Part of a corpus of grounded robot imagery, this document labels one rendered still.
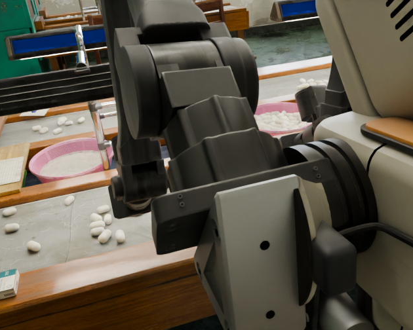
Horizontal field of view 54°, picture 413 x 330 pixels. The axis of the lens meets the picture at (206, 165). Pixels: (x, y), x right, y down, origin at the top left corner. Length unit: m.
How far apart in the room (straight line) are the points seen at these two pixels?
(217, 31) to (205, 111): 0.12
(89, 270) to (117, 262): 0.06
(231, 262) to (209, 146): 0.07
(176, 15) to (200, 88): 0.10
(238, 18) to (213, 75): 3.63
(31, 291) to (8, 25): 2.94
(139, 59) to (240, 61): 0.08
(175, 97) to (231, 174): 0.07
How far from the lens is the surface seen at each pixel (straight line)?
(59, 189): 1.22
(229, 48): 0.34
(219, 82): 0.31
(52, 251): 1.03
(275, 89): 1.85
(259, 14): 6.57
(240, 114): 0.29
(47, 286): 0.91
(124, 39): 0.36
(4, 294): 0.92
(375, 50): 0.31
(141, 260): 0.89
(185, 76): 0.30
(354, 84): 0.33
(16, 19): 3.65
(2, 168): 1.40
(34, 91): 0.99
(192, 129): 0.28
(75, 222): 1.10
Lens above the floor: 1.35
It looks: 29 degrees down
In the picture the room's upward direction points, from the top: 5 degrees counter-clockwise
